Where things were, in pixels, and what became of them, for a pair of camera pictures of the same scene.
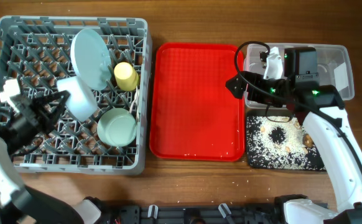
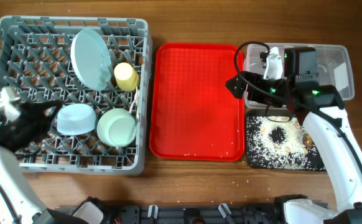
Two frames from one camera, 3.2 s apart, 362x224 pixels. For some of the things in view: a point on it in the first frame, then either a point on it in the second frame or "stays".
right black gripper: [238, 93] stays
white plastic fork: [137, 94] stays
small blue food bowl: [81, 102] → [75, 119]
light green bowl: [117, 127] stays
